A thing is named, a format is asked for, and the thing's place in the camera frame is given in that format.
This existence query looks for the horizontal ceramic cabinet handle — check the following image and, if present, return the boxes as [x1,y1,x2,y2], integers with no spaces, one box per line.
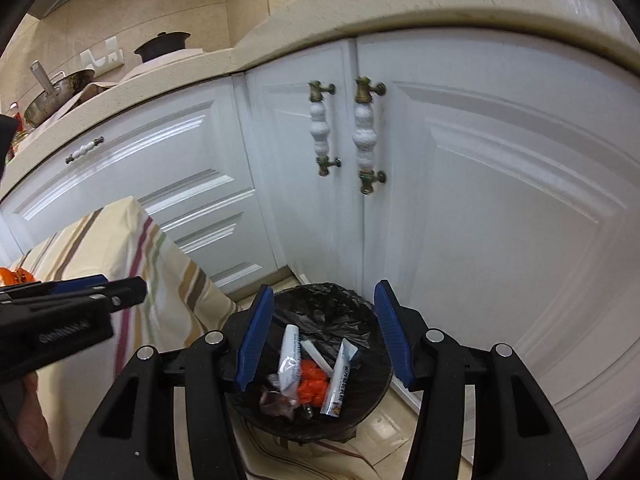
[65,136,105,164]

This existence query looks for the vertical ceramic cabinet handle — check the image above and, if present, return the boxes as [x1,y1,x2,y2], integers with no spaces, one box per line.
[307,80,342,177]
[352,76,387,196]

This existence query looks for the large white cabinet door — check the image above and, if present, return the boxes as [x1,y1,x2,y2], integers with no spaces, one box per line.
[355,25,640,461]

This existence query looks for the wide white cabinet front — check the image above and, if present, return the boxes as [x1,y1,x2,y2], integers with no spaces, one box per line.
[0,80,288,296]

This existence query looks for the person's left forearm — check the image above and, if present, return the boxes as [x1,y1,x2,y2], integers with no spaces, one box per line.
[20,372,58,478]

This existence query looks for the narrow white cabinet door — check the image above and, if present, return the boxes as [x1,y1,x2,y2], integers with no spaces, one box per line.
[245,40,366,301]

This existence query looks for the steel wok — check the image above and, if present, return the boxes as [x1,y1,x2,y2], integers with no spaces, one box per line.
[24,60,96,128]

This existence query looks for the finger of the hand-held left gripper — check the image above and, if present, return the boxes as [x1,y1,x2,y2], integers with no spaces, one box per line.
[0,274,108,301]
[0,277,148,315]

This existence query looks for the striped tablecloth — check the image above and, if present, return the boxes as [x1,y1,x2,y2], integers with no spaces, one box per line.
[10,195,381,480]

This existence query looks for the clear plastic wrapper red print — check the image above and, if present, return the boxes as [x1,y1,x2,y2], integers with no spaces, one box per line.
[259,372,301,418]

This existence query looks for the white wall hook rack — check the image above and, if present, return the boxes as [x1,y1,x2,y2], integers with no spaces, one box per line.
[80,37,123,68]

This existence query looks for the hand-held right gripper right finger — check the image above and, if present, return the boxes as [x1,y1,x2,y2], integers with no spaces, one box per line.
[374,280,590,480]

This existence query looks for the white paper strip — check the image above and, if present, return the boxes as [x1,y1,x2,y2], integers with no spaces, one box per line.
[299,340,335,377]

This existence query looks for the orange wrapper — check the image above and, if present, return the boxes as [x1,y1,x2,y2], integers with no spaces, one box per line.
[0,266,37,287]
[300,359,326,383]
[296,379,331,407]

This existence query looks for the black bag lined trash bin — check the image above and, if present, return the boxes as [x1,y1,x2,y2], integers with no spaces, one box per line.
[222,282,393,443]

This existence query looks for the group of condiment bottles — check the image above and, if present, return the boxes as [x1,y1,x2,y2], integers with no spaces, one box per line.
[7,101,28,153]

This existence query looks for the beige stove cover cloth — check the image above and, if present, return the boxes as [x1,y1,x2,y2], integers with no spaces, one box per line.
[75,46,211,106]

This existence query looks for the black lidded pot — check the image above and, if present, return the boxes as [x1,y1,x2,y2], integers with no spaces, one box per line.
[134,31,192,63]

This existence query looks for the white printed sachet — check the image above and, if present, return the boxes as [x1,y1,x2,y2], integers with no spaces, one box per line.
[320,338,359,418]
[278,325,302,396]

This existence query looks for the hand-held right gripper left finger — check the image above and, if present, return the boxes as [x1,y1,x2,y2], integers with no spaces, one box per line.
[62,285,276,480]

